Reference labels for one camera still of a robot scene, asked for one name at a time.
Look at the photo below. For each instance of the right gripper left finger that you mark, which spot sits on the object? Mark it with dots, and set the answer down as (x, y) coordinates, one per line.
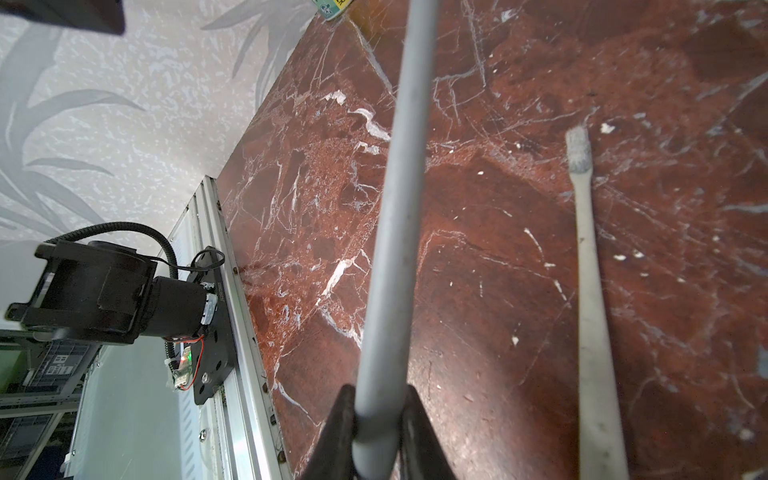
(332, 455)

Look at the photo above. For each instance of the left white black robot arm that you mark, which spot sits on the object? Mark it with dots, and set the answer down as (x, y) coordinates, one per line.
(114, 282)

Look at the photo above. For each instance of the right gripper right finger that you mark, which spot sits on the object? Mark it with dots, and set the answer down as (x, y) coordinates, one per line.
(421, 455)

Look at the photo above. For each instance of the beige toothbrush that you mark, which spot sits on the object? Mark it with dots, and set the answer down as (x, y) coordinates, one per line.
(602, 451)

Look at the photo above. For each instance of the small green tin can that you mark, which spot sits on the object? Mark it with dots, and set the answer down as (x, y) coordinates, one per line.
(331, 9)

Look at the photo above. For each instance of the aluminium mounting rail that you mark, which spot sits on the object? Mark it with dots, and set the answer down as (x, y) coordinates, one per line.
(229, 428)

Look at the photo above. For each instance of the dark grey toothbrush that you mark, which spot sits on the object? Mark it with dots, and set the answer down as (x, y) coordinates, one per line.
(382, 374)

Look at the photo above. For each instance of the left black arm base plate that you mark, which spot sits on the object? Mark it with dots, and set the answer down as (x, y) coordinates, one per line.
(214, 356)

